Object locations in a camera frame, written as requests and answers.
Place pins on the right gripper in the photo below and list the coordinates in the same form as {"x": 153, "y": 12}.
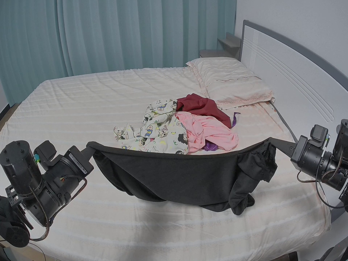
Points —
{"x": 310, "y": 158}

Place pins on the pale pink pillow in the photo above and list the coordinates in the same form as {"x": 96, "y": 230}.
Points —
{"x": 233, "y": 81}

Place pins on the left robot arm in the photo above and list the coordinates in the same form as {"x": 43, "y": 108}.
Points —
{"x": 19, "y": 170}

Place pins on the bed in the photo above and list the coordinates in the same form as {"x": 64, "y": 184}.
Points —
{"x": 81, "y": 113}

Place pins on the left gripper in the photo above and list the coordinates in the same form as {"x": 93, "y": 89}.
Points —
{"x": 69, "y": 173}

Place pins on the black garment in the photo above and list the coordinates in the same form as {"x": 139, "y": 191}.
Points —
{"x": 176, "y": 175}

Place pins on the pink garment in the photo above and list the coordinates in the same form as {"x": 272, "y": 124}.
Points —
{"x": 214, "y": 133}

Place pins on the dark red garment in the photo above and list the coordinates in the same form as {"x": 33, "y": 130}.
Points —
{"x": 202, "y": 106}

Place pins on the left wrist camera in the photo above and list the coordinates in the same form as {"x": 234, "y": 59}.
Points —
{"x": 45, "y": 152}

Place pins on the purple garment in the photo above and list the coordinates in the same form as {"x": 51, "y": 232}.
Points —
{"x": 235, "y": 120}

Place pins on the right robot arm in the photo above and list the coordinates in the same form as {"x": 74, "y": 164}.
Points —
{"x": 342, "y": 151}

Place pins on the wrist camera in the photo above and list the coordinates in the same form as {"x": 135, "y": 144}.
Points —
{"x": 45, "y": 152}
{"x": 319, "y": 134}

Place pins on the blue-green curtain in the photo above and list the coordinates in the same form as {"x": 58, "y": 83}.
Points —
{"x": 122, "y": 26}

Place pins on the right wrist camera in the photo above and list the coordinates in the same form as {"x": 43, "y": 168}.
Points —
{"x": 319, "y": 134}

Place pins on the grey bedside table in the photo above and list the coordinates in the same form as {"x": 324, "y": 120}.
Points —
{"x": 229, "y": 43}

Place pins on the white printed pyjama garment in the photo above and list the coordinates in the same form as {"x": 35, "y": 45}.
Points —
{"x": 152, "y": 134}

